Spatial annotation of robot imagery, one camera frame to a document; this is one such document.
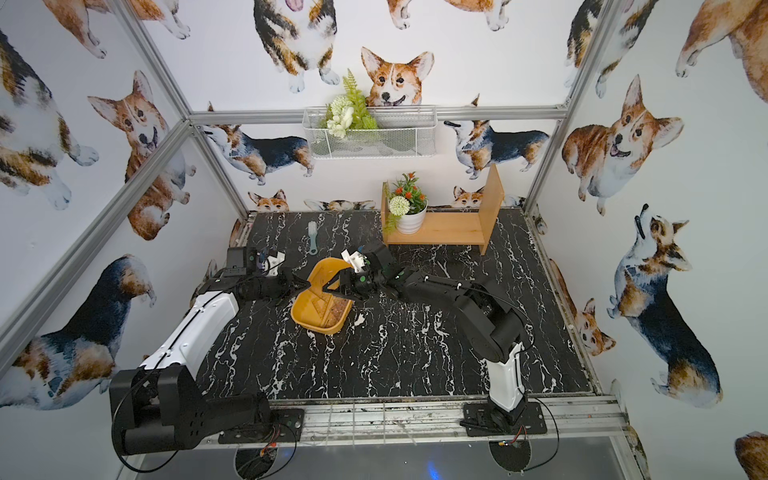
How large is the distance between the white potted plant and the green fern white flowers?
213 mm

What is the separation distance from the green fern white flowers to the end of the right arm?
38 cm

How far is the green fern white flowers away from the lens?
0.80 meters

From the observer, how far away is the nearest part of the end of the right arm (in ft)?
2.35

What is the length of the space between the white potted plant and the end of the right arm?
9.2 inches

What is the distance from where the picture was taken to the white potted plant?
94 centimetres

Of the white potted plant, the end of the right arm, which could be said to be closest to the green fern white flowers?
the white potted plant

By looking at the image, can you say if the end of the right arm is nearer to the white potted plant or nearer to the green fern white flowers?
the white potted plant
